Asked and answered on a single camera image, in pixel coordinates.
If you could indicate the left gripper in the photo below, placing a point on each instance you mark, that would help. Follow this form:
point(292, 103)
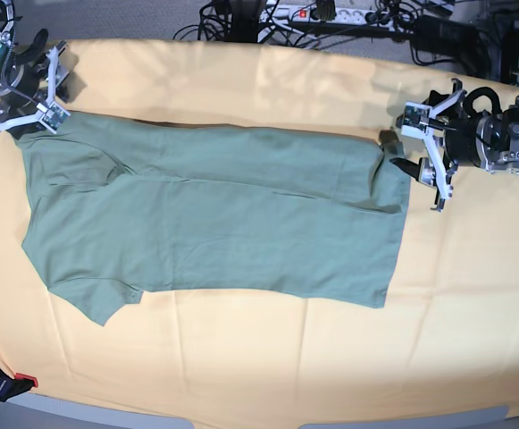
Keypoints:
point(437, 167)

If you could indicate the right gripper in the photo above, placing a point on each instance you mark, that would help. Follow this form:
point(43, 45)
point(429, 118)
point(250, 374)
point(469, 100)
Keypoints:
point(31, 81)

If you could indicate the green T-shirt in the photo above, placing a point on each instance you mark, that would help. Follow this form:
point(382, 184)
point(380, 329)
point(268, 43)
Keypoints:
point(120, 208)

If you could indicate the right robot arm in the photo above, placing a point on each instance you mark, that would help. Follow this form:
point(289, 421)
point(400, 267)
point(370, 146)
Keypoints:
point(8, 25)

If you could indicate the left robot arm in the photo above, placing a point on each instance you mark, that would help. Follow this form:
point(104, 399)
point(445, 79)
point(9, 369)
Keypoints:
point(491, 139)

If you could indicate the black power adapter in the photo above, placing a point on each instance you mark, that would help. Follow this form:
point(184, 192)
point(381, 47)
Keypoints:
point(431, 30)

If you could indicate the white power strip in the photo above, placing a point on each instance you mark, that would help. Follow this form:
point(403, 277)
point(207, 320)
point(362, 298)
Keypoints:
point(295, 14)

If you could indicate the yellow table cloth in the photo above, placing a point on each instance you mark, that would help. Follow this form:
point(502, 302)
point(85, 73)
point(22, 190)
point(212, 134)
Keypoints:
point(446, 340)

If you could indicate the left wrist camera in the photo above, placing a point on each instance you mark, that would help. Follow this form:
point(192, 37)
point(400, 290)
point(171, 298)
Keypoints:
point(415, 120)

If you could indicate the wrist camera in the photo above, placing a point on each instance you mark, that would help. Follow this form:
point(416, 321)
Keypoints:
point(53, 118)
point(415, 120)

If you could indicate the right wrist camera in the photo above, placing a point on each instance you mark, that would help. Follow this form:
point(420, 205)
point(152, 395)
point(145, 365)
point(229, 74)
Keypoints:
point(53, 118)

